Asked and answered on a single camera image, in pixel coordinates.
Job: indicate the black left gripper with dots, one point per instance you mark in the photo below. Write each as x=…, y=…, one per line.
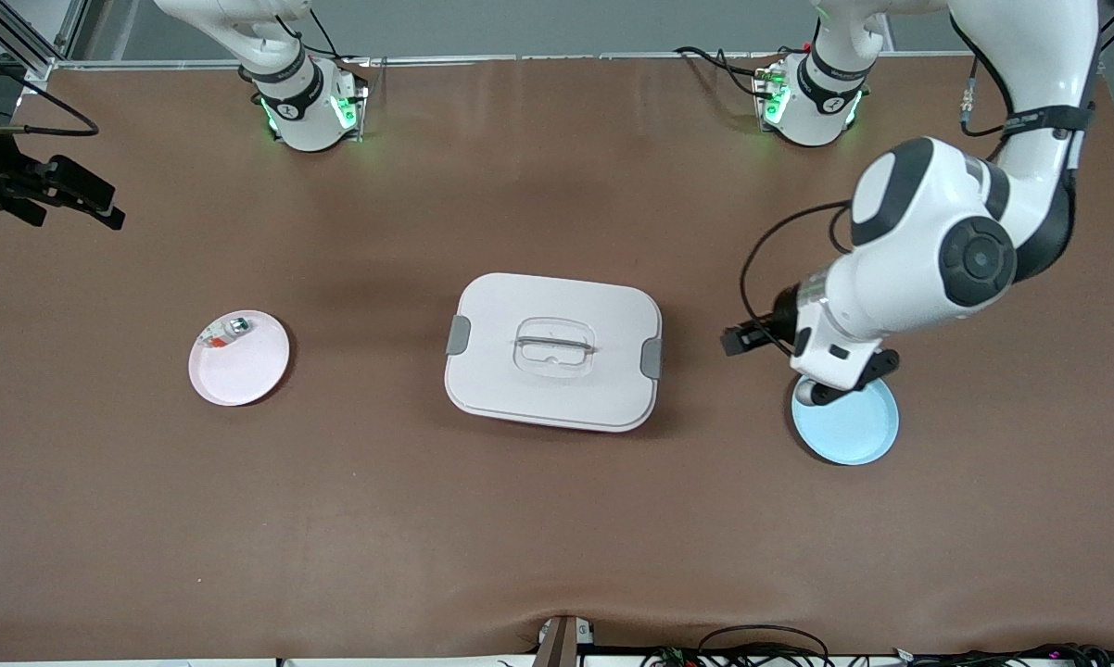
x=783, y=320

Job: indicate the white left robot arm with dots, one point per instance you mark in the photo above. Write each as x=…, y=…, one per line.
x=928, y=250

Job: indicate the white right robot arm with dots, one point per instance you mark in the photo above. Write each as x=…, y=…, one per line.
x=302, y=116

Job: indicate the grey box latch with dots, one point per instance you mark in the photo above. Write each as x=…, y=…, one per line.
x=458, y=334
x=651, y=358

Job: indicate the light blue round plate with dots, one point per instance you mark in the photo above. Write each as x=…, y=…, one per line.
x=849, y=431

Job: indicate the white lidded storage box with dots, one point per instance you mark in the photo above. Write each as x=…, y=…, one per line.
x=557, y=306

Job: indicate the small orange white bottle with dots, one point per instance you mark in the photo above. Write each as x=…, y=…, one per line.
x=234, y=326

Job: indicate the pink round plate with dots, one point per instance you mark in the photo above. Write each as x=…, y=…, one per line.
x=242, y=371

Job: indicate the brown table mat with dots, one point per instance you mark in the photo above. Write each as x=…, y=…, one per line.
x=557, y=519

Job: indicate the aluminium frame rail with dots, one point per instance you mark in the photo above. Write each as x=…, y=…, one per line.
x=66, y=28

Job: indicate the metal table edge bracket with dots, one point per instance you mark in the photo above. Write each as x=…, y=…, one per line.
x=562, y=644

